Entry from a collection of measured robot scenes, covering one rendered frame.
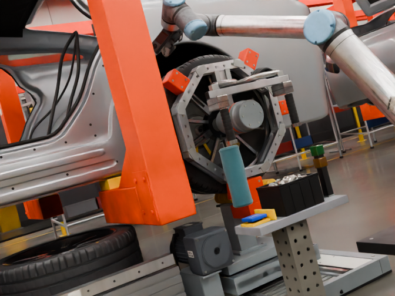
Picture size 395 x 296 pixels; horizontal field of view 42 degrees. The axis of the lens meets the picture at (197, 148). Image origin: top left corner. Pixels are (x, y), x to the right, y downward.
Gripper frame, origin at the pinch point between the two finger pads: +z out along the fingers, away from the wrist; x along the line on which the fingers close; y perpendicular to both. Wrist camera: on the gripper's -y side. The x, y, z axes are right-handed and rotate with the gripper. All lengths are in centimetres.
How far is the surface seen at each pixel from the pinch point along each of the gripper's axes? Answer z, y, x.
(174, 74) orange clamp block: -10.5, -10.5, -15.3
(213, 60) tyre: 0.1, 15.0, -17.3
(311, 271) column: -8, -37, -110
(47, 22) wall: 735, 327, 605
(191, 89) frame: -5.9, -8.4, -23.8
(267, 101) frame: 12, 24, -47
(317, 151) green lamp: -19, -1, -83
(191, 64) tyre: -2.3, 4.1, -12.9
